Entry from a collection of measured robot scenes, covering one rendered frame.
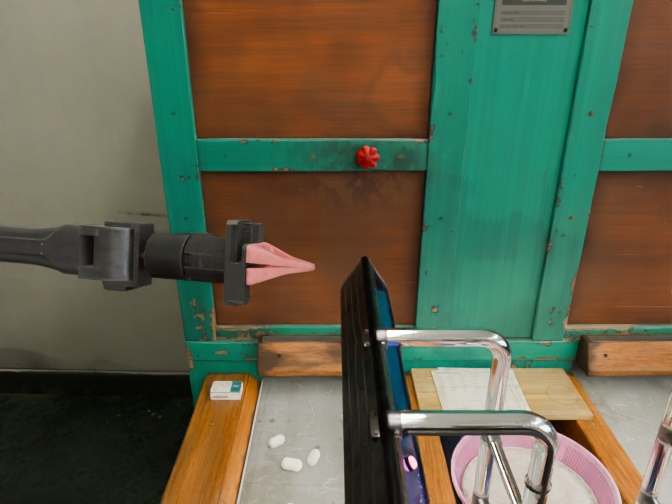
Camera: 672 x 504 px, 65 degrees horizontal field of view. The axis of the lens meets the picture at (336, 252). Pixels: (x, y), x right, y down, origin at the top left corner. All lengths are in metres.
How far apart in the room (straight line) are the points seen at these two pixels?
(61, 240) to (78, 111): 1.33
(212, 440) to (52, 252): 0.48
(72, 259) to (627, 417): 1.04
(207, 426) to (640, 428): 0.84
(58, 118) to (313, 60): 1.27
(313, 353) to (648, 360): 0.69
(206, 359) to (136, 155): 0.99
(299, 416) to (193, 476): 0.24
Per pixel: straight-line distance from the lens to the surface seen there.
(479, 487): 0.83
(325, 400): 1.14
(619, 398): 1.29
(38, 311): 2.43
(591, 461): 1.08
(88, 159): 2.07
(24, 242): 0.77
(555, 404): 1.16
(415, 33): 0.97
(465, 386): 1.15
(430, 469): 0.99
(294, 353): 1.10
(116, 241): 0.70
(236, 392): 1.11
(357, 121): 0.98
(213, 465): 1.00
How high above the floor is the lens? 1.47
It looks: 24 degrees down
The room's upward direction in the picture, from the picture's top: straight up
